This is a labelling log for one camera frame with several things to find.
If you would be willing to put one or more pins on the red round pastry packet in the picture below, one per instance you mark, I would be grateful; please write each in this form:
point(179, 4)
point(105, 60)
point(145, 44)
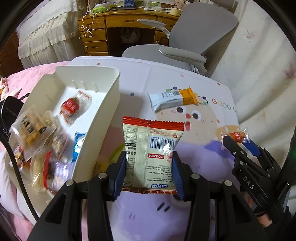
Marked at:
point(75, 106)

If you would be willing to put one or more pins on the black handbag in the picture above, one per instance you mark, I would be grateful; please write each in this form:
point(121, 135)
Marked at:
point(10, 108)

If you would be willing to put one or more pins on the blue gift bag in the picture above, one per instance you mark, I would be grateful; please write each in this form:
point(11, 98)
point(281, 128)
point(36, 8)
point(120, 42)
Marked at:
point(129, 4)

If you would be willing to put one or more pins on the cartoon printed tablecloth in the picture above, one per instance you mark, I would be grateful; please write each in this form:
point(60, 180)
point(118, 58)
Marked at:
point(187, 111)

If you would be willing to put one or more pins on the brown nut cracker bag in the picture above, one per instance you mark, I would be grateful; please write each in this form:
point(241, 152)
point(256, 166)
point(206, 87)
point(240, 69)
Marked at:
point(59, 144)

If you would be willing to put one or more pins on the grey office chair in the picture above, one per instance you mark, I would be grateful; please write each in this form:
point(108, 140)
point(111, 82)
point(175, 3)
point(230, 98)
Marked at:
point(198, 28)

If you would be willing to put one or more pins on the Lipo cream biscuit packet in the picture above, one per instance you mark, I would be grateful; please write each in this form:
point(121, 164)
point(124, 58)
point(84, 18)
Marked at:
point(149, 146)

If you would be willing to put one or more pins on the white curtain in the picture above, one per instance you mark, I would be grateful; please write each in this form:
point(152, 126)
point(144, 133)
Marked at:
point(259, 68)

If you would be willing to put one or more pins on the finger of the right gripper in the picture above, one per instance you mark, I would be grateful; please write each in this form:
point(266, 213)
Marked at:
point(252, 148)
point(234, 148)

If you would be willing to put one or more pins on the small red orange candy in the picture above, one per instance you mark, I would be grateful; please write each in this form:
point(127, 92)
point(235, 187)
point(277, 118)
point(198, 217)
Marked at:
point(238, 136)

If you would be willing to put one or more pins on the golden fried snack bag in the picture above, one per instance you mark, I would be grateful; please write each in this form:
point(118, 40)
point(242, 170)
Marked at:
point(31, 131)

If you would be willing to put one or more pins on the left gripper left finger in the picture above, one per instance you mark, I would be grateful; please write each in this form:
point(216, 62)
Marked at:
point(62, 219)

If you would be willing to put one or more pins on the person right hand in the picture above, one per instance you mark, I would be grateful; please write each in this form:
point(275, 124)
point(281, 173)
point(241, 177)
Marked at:
point(264, 220)

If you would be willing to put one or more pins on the wooden desk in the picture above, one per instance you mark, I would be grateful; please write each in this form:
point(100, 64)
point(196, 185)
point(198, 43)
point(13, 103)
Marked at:
point(111, 32)

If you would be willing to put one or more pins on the dark brownie red-edged packet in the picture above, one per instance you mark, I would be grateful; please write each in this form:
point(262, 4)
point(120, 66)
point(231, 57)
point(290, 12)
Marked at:
point(50, 176)

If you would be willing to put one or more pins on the white orange snack bar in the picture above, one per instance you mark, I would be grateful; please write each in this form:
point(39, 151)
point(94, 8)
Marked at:
point(172, 98)

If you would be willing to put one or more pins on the purple cookie packet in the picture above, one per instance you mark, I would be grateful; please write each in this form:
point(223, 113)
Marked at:
point(61, 173)

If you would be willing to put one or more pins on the white lace covered furniture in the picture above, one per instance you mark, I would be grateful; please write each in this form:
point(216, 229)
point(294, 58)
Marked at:
point(49, 33)

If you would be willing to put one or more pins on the white plastic storage bin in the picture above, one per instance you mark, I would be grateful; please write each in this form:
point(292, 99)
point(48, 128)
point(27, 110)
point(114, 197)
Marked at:
point(101, 83)

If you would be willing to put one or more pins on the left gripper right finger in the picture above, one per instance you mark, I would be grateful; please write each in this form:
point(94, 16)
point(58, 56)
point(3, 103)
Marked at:
point(234, 218)

